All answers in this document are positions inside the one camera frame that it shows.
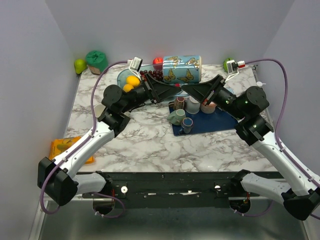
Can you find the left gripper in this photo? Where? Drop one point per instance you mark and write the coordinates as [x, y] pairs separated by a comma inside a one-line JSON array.
[[159, 90]]

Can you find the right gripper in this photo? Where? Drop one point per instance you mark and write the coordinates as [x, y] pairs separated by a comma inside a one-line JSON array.
[[199, 90]]

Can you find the pink mug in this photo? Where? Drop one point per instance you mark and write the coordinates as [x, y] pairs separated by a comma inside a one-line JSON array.
[[208, 109]]

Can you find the butterfly blue mug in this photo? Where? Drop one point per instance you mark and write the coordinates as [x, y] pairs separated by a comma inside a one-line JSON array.
[[182, 69]]

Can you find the sage green mug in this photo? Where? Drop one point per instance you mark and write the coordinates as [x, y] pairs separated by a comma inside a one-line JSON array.
[[176, 117]]

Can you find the small navy mug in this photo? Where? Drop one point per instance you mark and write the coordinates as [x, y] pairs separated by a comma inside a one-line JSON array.
[[187, 125]]

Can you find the light green mug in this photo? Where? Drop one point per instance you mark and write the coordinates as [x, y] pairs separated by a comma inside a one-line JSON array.
[[98, 109]]

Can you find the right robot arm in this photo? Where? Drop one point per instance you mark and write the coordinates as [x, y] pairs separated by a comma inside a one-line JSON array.
[[300, 194]]

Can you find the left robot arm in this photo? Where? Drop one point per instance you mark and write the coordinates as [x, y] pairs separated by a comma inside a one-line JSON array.
[[59, 179]]

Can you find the grey white mug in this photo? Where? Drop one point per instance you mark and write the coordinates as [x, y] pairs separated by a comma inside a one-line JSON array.
[[192, 106]]

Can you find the brown striped mug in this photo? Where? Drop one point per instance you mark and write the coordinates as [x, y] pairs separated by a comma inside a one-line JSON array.
[[179, 103]]

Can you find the purple grape bunch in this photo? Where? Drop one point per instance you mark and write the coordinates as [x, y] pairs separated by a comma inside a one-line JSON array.
[[156, 74]]

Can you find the yellow lemon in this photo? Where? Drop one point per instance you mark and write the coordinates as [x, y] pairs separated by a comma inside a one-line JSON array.
[[133, 81]]

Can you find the red apple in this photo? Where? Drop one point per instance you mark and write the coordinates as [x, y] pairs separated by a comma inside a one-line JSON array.
[[158, 63]]

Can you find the dark blue tray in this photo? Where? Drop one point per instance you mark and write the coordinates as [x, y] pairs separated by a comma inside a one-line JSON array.
[[205, 123]]

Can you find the orange fruit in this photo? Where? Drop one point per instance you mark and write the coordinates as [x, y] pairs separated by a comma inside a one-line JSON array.
[[128, 87]]

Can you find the clear blue fruit container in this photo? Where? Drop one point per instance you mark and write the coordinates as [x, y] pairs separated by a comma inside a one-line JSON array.
[[121, 78]]

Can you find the cream soap pump bottle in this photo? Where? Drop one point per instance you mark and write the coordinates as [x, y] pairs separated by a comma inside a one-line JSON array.
[[260, 84]]

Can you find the green wrapped jar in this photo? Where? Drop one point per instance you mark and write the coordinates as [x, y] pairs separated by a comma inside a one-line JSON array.
[[96, 61]]

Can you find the green pear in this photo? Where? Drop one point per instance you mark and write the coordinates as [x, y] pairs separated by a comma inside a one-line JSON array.
[[79, 66]]

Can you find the orange snack bag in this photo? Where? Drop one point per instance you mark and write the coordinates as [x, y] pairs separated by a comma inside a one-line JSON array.
[[58, 146]]

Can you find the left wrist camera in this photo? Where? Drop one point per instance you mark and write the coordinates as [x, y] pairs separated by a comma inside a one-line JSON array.
[[134, 65]]

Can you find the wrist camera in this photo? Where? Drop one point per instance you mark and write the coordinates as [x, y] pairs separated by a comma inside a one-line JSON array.
[[134, 65], [233, 68]]

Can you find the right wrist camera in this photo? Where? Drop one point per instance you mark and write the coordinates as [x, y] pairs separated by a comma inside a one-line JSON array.
[[233, 68]]

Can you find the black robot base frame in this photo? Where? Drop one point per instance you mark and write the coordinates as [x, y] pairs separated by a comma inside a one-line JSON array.
[[138, 190]]

